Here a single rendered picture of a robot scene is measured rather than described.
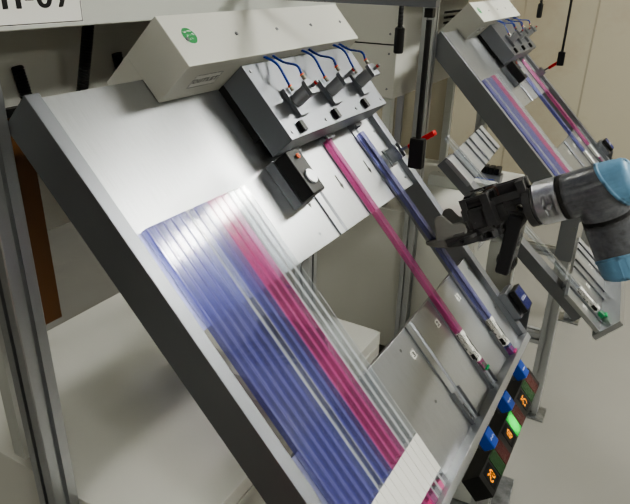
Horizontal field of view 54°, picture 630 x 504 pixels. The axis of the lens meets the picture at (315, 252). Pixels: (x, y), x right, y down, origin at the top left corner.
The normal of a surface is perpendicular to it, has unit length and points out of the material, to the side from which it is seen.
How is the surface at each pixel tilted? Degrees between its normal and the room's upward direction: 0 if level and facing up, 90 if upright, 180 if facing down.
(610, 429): 0
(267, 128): 90
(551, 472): 0
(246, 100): 90
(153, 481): 0
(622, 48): 90
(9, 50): 90
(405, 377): 47
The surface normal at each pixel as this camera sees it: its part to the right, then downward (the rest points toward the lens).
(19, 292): 0.86, 0.22
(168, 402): 0.02, -0.91
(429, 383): 0.65, -0.45
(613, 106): -0.28, 0.40
